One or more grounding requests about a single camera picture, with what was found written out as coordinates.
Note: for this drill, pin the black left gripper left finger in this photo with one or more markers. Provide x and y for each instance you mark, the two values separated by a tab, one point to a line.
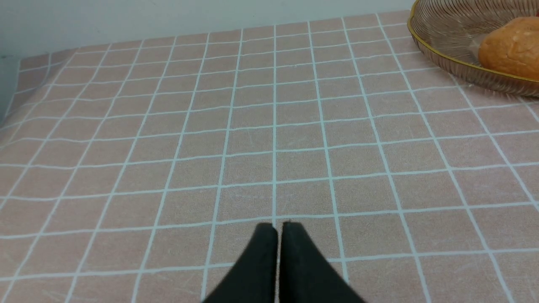
252	278

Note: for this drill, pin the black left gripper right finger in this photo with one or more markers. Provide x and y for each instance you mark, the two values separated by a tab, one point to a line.
305	274

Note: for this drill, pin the pink checked tablecloth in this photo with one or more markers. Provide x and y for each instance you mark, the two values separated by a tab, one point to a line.
137	171

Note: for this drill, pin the brown potato in basket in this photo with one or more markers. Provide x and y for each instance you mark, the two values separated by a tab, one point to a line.
513	49

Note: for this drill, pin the gold wire basket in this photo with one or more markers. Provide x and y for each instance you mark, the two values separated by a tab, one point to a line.
445	30

